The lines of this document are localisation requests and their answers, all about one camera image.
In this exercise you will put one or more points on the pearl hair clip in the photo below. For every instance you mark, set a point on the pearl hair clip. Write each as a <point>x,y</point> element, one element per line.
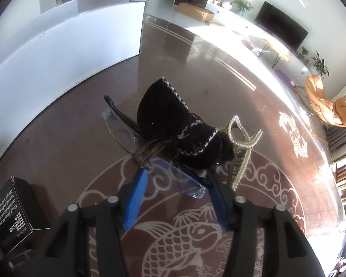
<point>242,155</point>

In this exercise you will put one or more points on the black velvet hair accessory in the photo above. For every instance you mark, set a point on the black velvet hair accessory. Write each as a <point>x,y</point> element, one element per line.
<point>167,121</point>

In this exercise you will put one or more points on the green potted plant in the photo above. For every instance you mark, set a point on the green potted plant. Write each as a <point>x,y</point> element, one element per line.
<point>242,5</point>

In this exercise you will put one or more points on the white television cabinet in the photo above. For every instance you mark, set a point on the white television cabinet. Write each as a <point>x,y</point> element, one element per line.
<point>248,26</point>

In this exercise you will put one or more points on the large plant in white pot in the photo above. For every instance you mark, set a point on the large plant in white pot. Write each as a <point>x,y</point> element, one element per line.
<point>320,65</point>

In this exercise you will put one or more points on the black television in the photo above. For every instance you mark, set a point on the black television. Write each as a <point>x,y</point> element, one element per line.
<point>281,24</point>

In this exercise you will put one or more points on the purple floor mat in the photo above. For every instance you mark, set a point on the purple floor mat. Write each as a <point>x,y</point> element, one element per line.
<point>282,75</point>

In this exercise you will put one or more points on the brown hair clip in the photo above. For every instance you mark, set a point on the brown hair clip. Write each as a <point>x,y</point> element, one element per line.
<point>145,153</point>

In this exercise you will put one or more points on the wooden bench with metal legs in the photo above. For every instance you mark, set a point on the wooden bench with metal legs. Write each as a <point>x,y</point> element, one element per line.
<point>272,44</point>

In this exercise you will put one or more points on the small potted plant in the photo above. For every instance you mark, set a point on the small potted plant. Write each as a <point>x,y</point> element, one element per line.
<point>303,52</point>

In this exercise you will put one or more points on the black printed box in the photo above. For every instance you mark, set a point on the black printed box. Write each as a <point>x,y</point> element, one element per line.
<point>14,216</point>

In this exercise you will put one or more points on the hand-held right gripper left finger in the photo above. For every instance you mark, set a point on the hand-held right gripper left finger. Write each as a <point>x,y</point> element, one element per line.
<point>135,199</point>

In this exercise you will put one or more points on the brown cardboard box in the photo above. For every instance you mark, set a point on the brown cardboard box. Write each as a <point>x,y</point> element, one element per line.
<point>194,11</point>

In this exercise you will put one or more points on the white round ornament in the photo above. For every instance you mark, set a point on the white round ornament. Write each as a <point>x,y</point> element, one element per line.
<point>227,5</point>

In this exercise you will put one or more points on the orange lounge chair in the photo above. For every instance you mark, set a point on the orange lounge chair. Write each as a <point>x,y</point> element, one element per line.
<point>317,95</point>

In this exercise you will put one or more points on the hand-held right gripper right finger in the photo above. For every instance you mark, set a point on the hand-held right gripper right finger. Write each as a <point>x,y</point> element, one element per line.
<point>219,205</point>

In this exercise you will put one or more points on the clear glasses with black arms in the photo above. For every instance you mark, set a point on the clear glasses with black arms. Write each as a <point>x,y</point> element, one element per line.
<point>121,132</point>

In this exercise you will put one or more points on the brown patterned desktop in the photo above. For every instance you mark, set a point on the brown patterned desktop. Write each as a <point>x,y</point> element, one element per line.
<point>75,138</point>

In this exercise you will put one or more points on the wooden slatted chair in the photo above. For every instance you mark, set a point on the wooden slatted chair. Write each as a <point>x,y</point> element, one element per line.
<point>344,138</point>

